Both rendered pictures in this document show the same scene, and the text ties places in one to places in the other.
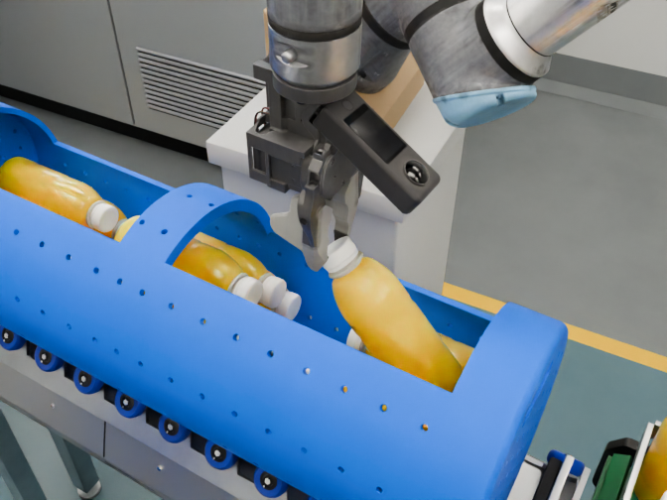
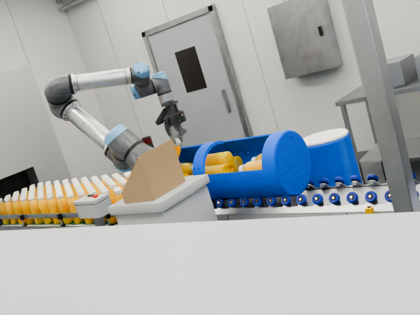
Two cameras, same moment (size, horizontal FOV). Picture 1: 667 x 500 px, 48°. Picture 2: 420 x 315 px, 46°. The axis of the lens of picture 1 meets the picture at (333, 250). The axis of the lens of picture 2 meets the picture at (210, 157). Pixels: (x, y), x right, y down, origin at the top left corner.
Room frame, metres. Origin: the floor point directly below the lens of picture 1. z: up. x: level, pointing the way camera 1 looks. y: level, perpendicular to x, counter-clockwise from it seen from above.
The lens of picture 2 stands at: (2.97, 0.69, 1.61)
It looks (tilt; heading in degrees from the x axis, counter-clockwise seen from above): 11 degrees down; 193
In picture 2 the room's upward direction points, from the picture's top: 17 degrees counter-clockwise
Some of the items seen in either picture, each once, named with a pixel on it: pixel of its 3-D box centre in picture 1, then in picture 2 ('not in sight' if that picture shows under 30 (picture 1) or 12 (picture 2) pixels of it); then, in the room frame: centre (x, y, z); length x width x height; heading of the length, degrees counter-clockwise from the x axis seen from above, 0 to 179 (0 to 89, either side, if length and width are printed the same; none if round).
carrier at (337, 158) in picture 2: not in sight; (342, 212); (0.24, 0.70, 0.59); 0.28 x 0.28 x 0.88
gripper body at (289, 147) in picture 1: (308, 125); (172, 113); (0.57, 0.02, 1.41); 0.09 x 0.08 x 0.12; 59
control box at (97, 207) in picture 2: not in sight; (93, 205); (0.56, -0.56, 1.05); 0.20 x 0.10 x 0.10; 59
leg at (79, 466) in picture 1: (60, 420); not in sight; (1.01, 0.64, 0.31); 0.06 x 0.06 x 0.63; 59
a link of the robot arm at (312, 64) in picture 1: (313, 47); (167, 98); (0.56, 0.02, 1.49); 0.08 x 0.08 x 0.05
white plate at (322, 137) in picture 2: not in sight; (322, 137); (0.24, 0.70, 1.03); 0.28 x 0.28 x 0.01
